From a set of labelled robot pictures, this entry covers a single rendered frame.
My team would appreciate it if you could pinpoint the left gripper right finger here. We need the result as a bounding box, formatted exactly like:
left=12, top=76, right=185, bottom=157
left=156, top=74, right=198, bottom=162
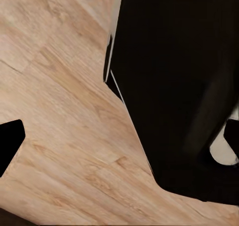
left=224, top=119, right=239, bottom=158

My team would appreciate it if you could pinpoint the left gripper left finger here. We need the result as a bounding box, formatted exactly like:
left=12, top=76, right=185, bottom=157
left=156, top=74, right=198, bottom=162
left=0, top=119, right=25, bottom=178

